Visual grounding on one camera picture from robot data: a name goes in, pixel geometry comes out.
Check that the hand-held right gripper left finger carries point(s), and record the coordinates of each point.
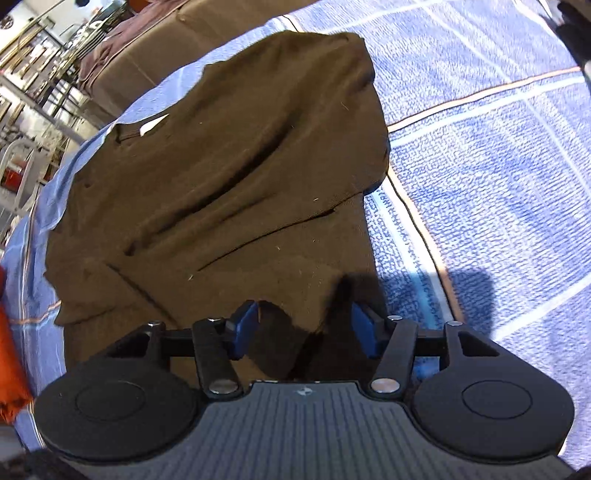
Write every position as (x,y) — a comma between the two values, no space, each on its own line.
(244,327)

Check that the orange garment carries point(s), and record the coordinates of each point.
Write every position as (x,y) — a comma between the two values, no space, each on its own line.
(11,360)

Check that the dark brown shirt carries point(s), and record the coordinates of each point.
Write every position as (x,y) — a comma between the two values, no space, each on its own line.
(231,161)

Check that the brown fabric sofa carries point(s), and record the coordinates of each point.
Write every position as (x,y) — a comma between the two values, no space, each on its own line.
(161,55)

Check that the blue plaid bed sheet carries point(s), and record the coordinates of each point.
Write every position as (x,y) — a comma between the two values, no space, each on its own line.
(485,161)

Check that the grey black cloth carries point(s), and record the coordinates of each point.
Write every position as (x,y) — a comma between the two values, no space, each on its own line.
(577,32)

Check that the white metal frame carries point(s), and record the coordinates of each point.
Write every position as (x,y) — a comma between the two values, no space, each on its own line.
(25,152)

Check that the red box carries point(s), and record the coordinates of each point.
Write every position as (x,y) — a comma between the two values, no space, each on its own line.
(13,171)

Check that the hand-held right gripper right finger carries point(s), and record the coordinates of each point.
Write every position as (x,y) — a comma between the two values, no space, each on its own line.
(362,332)

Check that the metal shelf rack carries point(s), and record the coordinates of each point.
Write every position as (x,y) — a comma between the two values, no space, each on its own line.
(41,83)

